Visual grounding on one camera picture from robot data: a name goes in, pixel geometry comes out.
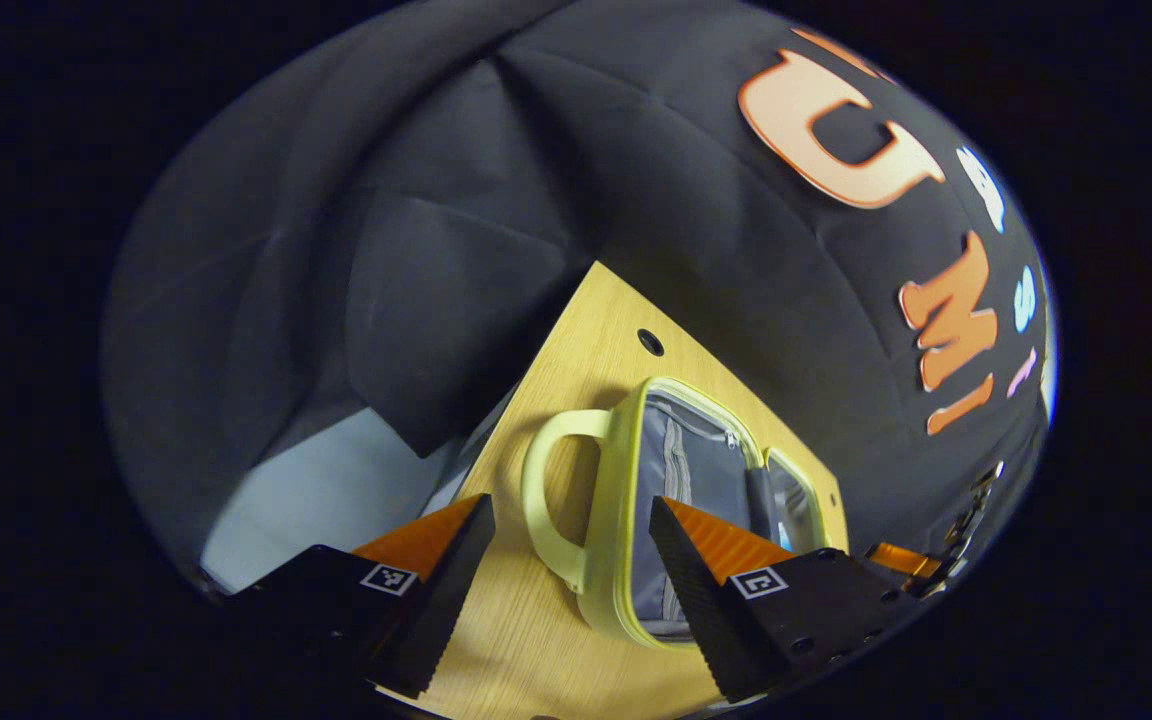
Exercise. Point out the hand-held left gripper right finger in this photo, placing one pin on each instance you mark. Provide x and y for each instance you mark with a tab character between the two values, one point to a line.
686	590

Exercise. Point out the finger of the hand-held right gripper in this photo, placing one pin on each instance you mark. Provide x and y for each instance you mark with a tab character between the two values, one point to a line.
901	560

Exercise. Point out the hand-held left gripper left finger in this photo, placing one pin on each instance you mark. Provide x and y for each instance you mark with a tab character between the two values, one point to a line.
456	590

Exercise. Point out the pale yellow suitcase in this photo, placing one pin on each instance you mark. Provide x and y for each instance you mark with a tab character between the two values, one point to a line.
616	470

